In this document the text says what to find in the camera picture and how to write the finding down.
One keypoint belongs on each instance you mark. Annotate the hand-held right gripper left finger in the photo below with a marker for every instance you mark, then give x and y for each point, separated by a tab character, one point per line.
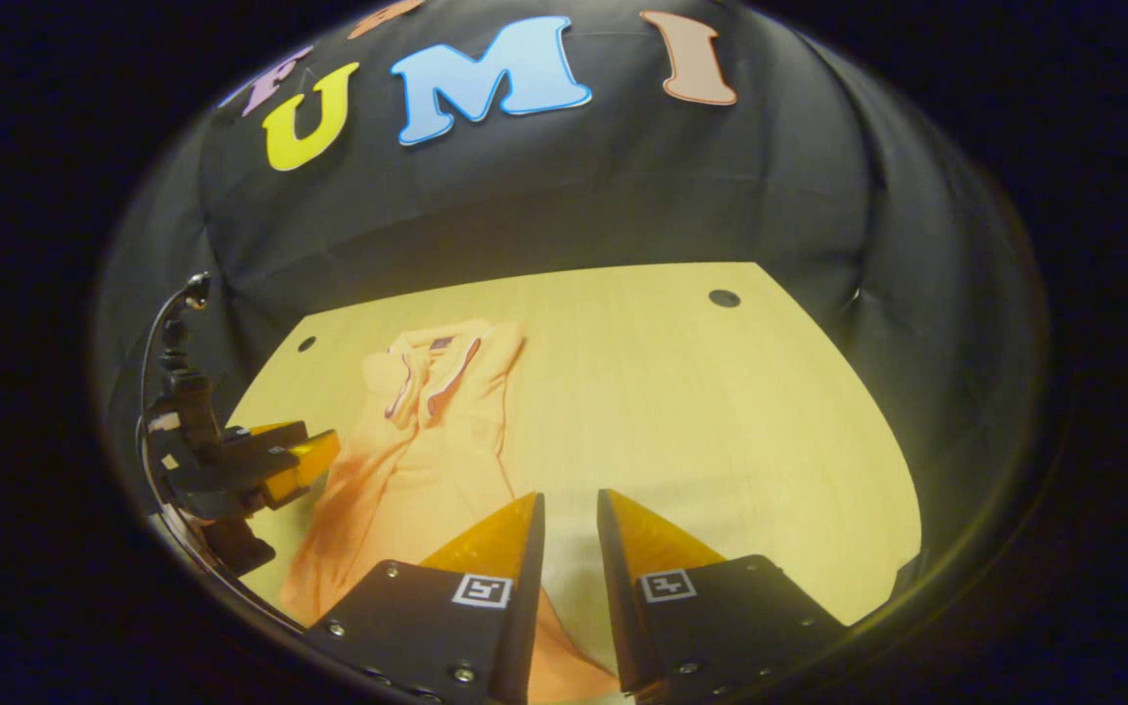
525	607

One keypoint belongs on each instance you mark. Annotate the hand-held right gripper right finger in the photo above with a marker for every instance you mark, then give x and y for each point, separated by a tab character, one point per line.
618	607

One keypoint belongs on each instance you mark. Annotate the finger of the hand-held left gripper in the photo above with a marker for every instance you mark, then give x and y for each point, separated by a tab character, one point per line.
270	446
314	460

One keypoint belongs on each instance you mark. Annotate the orange T-shirt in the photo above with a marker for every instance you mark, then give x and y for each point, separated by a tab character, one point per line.
427	470

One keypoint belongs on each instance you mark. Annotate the black backdrop cloth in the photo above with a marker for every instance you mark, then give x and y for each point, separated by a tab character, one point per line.
623	186

